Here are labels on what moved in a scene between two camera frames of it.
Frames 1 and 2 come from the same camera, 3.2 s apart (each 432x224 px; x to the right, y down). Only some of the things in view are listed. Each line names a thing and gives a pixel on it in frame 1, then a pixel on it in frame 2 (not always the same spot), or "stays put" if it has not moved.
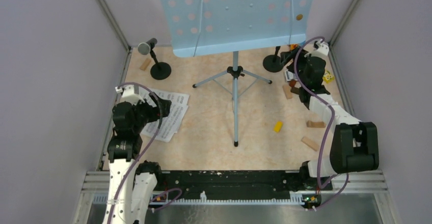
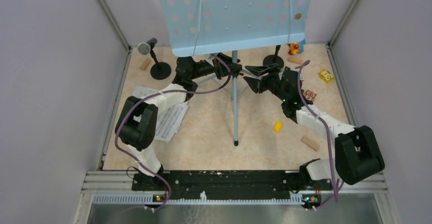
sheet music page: x=169 y=124 stays put
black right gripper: x=286 y=57 -> x=261 y=71
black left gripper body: x=151 y=113 -> x=218 y=68
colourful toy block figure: x=293 y=46 stays put
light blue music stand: x=207 y=17 stays put
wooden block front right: x=310 y=143 stays put
